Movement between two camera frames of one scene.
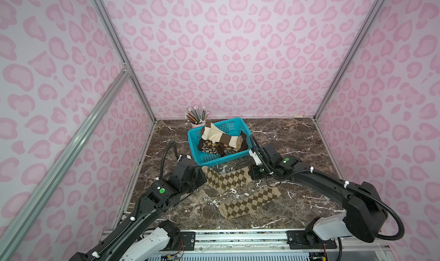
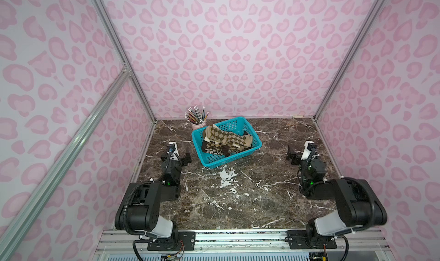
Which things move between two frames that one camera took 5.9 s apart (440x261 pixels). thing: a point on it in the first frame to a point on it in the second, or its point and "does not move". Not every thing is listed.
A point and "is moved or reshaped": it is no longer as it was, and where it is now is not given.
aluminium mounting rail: [266, 245] does not move
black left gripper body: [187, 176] to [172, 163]
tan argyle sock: [251, 204] to [233, 147]
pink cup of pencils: [197, 119] does not move
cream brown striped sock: [211, 132] to [213, 147]
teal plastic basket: [233, 127] is moved or reshaped
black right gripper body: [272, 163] to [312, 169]
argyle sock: [226, 181] to [213, 133]
